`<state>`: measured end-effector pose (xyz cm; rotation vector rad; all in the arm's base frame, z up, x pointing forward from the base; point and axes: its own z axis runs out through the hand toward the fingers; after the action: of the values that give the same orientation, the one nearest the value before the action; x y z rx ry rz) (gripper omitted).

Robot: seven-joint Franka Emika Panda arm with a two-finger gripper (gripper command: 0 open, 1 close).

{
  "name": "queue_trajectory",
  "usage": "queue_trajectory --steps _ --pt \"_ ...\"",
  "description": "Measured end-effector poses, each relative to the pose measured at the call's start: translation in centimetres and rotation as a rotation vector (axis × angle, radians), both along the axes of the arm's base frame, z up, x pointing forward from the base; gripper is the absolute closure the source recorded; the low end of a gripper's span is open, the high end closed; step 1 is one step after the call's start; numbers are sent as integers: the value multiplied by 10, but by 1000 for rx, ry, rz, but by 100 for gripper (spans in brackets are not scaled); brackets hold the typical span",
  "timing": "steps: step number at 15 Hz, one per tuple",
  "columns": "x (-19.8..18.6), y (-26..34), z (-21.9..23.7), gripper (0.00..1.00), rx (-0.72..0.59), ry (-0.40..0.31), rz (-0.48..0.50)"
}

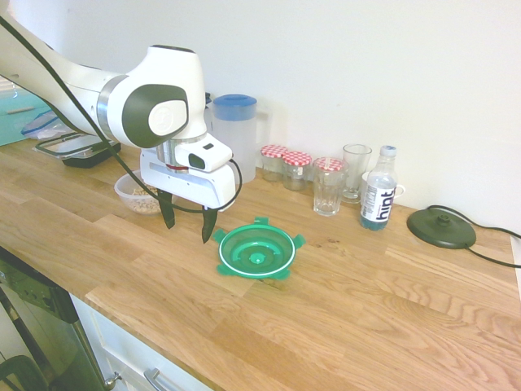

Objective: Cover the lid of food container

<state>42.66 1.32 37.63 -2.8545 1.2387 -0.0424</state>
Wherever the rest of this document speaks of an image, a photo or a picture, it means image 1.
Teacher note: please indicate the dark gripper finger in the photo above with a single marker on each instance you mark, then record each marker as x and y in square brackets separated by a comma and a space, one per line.
[167, 212]
[208, 226]

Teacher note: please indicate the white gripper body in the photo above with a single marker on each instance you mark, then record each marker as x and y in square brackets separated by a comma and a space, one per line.
[191, 183]

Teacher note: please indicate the green round container lid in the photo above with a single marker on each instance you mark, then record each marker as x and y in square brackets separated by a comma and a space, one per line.
[256, 252]

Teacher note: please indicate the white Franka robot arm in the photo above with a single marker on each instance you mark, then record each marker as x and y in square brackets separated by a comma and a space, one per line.
[81, 89]

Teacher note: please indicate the frosted pitcher with blue lid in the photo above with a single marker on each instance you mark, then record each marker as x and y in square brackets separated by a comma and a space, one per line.
[234, 134]

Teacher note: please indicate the glass jar red checkered lid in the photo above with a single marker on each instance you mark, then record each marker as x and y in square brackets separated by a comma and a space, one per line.
[330, 163]
[296, 169]
[273, 159]

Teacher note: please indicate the glass container with dark clip lid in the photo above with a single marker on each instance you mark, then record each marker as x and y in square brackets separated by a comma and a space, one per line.
[77, 150]

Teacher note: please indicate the clear plastic bowl with cereal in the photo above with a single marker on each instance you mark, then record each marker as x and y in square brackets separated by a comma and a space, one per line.
[136, 199]

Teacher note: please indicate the faceted drinking glass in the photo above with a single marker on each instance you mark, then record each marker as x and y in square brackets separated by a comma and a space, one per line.
[329, 195]

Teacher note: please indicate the clear zip bag blue seal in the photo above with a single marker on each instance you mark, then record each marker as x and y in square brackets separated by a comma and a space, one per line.
[42, 126]

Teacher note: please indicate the stainless steel dishwasher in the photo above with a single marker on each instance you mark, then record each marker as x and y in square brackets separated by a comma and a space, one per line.
[45, 326]

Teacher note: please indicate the clear water bottle blue label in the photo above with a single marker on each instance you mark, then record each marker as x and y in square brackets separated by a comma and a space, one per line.
[378, 195]

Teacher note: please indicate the silver cabinet knob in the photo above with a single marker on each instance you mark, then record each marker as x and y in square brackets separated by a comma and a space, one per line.
[110, 380]

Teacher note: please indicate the white ceramic mug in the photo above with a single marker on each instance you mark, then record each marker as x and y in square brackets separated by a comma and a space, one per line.
[399, 189]

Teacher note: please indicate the black round kettle base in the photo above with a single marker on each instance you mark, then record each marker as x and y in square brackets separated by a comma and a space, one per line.
[441, 228]

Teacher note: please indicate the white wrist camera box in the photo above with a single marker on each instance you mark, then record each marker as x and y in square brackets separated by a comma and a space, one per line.
[203, 156]

